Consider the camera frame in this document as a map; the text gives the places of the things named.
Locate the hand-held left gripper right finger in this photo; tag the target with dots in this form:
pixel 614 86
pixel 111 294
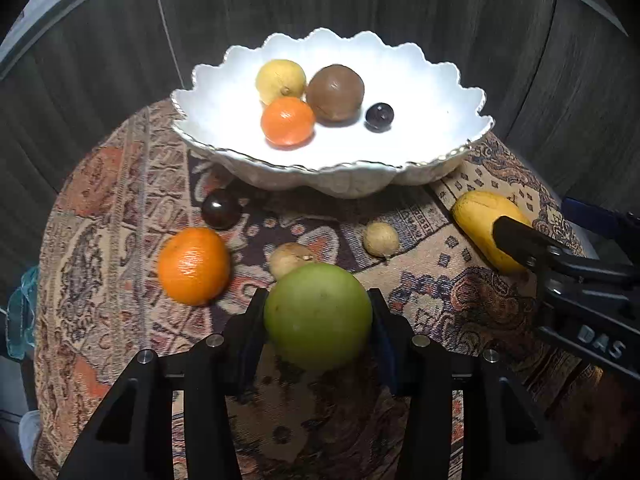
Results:
pixel 387 350

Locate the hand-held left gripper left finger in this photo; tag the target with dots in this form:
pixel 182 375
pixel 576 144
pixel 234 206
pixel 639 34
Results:
pixel 247 340

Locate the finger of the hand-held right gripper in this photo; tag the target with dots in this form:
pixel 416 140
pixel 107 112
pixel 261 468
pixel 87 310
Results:
pixel 525 242
pixel 605 220

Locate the yellow mango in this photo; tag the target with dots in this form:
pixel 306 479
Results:
pixel 477 215

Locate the green apple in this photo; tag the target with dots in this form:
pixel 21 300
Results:
pixel 317 315

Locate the white scalloped ceramic bowl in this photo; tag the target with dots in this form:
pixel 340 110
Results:
pixel 425 110

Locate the small dark purple fruit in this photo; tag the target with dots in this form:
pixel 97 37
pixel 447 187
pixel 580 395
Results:
pixel 378 116

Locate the small orange tangerine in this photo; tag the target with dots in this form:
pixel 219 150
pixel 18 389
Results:
pixel 287 121

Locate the brown round passion fruit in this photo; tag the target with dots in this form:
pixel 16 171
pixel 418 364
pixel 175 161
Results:
pixel 335 92

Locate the yellow lemon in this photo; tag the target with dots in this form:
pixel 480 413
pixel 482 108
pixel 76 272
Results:
pixel 277 77

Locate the large orange tangerine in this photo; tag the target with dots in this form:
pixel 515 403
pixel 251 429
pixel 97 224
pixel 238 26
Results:
pixel 194 266

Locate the small tan longan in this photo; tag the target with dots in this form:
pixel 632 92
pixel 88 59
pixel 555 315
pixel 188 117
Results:
pixel 381 240
pixel 287 257

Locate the dark brown glossy fruit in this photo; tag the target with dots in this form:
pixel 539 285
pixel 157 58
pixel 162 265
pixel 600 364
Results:
pixel 221 208

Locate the patterned paisley tablecloth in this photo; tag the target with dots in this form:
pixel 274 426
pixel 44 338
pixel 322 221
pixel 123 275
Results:
pixel 115 220

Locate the teal plastic bag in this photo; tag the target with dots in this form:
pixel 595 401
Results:
pixel 22 310

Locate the dark wood base cabinets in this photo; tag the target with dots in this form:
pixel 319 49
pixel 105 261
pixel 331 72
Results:
pixel 100 60

